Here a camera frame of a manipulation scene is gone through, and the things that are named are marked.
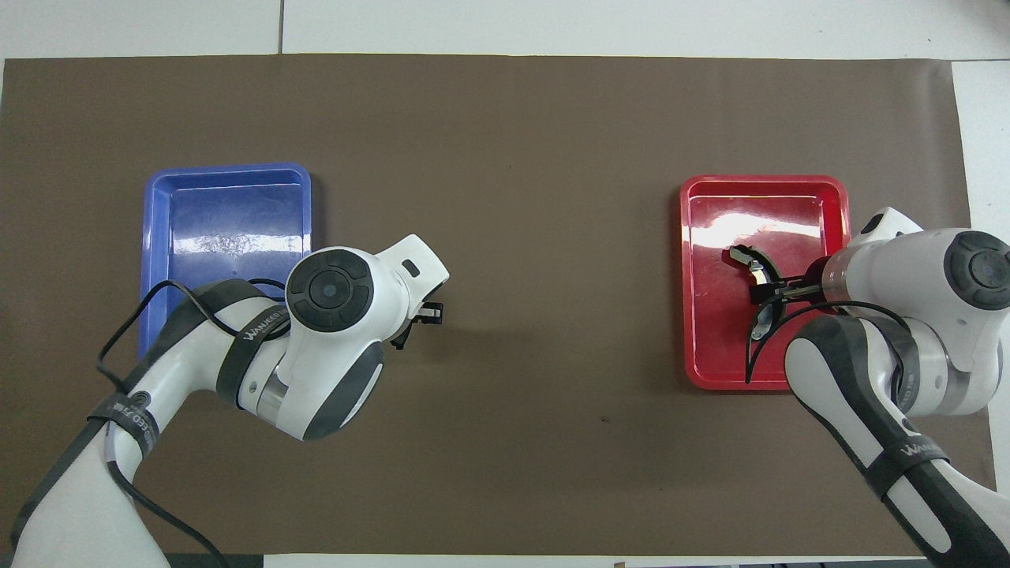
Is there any brown table mat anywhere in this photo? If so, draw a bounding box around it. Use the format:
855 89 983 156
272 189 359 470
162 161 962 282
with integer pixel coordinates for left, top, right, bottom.
0 54 997 557

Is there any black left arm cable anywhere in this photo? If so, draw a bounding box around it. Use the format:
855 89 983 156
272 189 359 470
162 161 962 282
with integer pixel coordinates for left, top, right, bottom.
95 278 289 568

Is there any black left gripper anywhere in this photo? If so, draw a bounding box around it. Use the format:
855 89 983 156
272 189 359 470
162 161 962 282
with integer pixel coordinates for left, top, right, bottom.
391 302 444 350

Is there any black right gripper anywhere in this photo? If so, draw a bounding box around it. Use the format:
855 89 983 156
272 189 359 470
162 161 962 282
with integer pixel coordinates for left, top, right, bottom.
750 256 831 314

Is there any blue plastic tray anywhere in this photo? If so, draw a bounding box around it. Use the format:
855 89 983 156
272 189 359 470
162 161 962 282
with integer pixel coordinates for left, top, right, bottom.
139 163 313 362

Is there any red plastic tray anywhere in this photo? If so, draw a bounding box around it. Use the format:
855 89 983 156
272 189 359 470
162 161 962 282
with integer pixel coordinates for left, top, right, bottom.
679 174 851 393

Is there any curved brake shoe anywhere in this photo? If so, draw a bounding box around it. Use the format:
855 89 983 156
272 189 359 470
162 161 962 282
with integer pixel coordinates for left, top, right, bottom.
728 245 790 342

